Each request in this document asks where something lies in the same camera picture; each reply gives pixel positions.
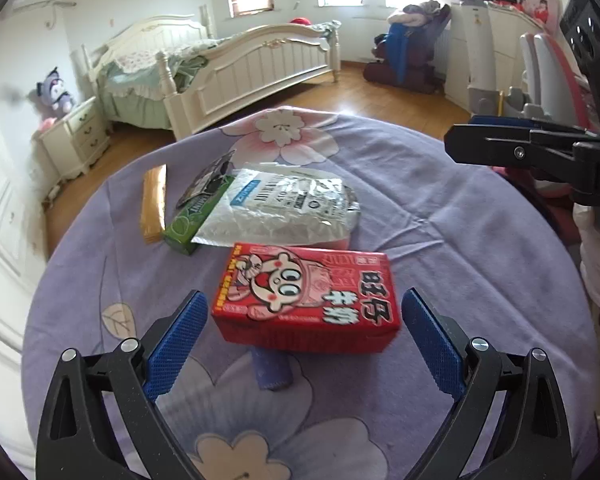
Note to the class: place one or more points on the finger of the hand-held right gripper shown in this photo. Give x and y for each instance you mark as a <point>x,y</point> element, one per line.
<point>490,145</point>
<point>505,121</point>

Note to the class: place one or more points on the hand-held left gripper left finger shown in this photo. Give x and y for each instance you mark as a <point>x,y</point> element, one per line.
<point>180,345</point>

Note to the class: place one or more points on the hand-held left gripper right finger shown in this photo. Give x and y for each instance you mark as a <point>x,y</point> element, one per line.
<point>430,345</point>

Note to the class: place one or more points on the red cartoon milk box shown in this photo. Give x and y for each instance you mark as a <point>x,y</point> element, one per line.
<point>305,300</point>

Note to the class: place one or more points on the person's right hand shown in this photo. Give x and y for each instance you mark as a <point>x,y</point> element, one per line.
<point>597,260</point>

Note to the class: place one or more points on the pink grey chair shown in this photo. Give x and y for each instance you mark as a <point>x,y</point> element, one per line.
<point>550,75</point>

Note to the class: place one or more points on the purple cylindrical tube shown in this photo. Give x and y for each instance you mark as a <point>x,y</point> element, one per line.
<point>270,370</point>

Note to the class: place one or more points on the dark red massage chair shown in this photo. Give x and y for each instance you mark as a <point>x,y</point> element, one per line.
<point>425,60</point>

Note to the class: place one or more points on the purple floral blanket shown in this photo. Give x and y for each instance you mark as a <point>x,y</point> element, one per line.
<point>430,240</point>

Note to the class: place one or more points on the green cardboard box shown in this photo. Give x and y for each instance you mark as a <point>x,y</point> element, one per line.
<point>190,225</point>

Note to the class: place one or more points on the blue cloth strip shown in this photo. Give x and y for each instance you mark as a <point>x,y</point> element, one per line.
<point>397,52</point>

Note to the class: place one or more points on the pile of clothes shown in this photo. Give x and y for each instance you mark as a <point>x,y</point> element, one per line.
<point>415,12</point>

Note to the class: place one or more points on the golden yellow wrapper bar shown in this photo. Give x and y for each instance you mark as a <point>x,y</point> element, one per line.
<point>152,205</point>

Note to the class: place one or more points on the dark foil wrapper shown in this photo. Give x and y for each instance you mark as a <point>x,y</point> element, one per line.
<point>207,180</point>

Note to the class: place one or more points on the silver white plastic bag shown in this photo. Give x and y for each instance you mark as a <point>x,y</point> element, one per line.
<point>280,210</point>

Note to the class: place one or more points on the white wardrobe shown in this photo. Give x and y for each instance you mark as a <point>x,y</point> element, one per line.
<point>0,220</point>

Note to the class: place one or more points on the red cloth item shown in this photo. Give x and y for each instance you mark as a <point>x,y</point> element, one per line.
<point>300,21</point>

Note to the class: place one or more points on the white nightstand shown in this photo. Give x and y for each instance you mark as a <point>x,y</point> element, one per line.
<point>80,135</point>

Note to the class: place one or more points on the white wooden bed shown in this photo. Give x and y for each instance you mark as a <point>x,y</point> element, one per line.
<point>260,70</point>

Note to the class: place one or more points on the green bedspread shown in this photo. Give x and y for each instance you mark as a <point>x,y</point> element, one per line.
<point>130,100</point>

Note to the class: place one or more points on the small pink plush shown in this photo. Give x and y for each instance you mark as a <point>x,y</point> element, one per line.
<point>48,123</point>

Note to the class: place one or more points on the purple plush toy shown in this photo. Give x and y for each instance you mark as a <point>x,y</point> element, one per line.
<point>55,92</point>

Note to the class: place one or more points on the floral pillow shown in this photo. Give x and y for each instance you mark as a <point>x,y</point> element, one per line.
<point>135,60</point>

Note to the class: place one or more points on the pink wall poster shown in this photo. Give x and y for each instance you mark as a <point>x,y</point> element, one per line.
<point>537,5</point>

